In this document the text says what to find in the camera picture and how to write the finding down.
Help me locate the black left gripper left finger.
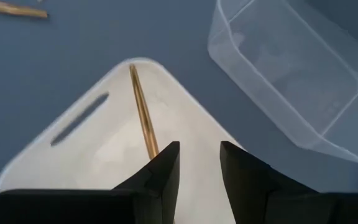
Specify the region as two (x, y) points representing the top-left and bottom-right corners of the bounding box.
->
(0, 141), (180, 224)

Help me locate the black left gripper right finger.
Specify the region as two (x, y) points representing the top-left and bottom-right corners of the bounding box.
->
(219, 141), (358, 224)

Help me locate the gold metal utensil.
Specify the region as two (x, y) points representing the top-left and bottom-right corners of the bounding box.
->
(0, 0), (48, 19)
(129, 63), (160, 160)

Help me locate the white plastic bin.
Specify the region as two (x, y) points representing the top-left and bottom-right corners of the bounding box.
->
(0, 57), (245, 224)

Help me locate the clear plastic bin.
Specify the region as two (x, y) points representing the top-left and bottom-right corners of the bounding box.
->
(207, 0), (358, 169)

